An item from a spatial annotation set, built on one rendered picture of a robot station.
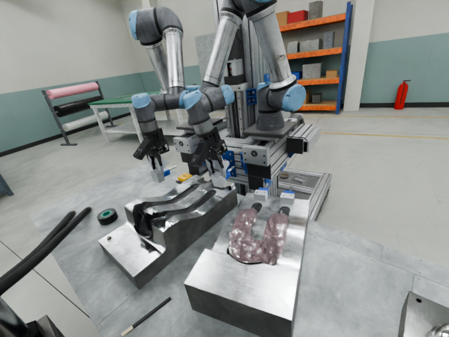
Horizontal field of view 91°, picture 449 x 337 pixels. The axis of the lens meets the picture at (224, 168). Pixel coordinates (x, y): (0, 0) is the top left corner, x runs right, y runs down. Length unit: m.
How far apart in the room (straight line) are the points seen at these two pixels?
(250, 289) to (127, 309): 0.37
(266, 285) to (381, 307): 0.30
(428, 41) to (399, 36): 0.47
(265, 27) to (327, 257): 0.82
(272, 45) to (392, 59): 5.05
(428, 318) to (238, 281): 0.39
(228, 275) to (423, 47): 5.70
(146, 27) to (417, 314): 1.34
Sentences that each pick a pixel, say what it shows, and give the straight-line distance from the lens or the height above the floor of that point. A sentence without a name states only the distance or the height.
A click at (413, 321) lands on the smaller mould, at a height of 0.87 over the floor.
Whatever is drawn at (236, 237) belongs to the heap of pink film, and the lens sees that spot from 0.71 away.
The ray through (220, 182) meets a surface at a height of 0.92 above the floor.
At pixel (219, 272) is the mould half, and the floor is 0.91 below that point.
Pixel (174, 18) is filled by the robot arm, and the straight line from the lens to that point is 1.22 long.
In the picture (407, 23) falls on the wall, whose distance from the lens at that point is 5.92.
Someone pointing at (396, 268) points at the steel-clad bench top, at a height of 0.80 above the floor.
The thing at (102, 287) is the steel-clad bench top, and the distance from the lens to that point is 0.88.
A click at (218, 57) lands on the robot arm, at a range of 1.00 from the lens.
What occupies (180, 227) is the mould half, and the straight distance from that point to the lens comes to 0.79.
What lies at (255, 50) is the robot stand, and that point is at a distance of 1.34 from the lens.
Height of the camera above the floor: 1.39
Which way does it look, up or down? 27 degrees down
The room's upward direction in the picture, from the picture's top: 8 degrees counter-clockwise
